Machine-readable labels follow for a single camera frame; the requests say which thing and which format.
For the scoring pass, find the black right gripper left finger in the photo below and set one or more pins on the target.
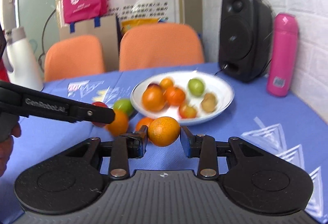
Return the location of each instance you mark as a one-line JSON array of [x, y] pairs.
[[125, 147]]

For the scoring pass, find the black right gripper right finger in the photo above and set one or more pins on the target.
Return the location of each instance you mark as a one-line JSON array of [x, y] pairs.
[[202, 147]]

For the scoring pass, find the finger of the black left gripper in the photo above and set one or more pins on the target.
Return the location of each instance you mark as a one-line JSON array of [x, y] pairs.
[[93, 113]]

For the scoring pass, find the small red tomato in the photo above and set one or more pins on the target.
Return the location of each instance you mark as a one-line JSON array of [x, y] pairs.
[[99, 112]]

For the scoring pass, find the orange tangerine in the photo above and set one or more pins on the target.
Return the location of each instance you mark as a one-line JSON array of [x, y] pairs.
[[175, 96], [120, 124]]

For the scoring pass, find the red yellow apple fruit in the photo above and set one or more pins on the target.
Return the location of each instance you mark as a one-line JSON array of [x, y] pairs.
[[187, 111]]

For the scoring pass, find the small orange kumquat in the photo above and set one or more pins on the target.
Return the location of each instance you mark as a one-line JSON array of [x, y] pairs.
[[166, 83]]

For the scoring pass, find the person's left hand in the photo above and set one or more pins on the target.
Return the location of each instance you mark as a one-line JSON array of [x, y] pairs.
[[6, 148]]

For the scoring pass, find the green lime fruit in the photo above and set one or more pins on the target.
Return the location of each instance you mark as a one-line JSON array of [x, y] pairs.
[[124, 105]]

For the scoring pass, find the dark red plum on table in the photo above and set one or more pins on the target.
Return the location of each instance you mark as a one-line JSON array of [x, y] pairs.
[[163, 131]]

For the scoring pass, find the white kettle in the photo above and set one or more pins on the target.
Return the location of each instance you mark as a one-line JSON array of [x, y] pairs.
[[20, 62]]

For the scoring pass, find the large orange in plate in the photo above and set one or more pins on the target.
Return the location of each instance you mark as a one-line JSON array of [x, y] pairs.
[[153, 99]]

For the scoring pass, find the white ceramic plate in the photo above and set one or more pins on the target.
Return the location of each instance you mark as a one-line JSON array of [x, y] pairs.
[[190, 97]]

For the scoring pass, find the orange chair left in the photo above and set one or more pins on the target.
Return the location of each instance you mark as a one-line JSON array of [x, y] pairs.
[[74, 57]]

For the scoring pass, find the orange chair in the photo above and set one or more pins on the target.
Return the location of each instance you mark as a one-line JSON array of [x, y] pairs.
[[160, 45], [74, 57]]

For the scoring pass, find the orange chair right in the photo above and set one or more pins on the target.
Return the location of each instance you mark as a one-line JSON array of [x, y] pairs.
[[160, 45]]

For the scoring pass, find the pink thermos bottle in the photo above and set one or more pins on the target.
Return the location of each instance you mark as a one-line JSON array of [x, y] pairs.
[[285, 40]]

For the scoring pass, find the black speaker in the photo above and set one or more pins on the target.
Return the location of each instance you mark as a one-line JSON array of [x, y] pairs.
[[245, 38]]

